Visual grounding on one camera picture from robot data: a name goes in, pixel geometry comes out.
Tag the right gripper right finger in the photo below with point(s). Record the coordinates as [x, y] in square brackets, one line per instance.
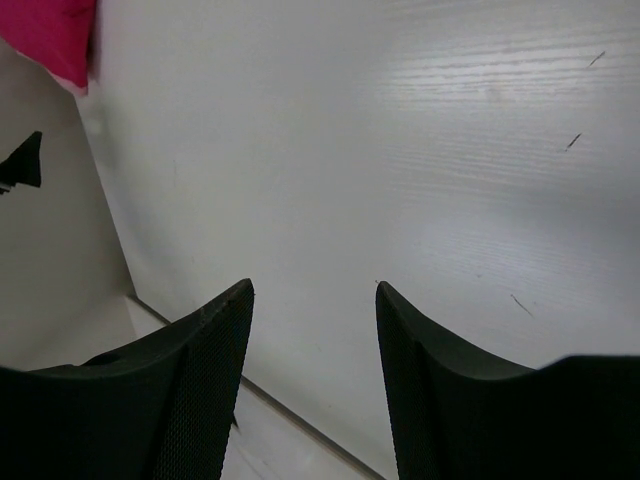
[460, 412]

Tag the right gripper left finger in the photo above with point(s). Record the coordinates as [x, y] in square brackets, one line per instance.
[160, 407]

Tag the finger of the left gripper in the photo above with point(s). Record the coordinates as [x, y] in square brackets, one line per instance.
[23, 166]

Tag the magenta t shirt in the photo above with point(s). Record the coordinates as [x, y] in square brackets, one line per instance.
[54, 34]

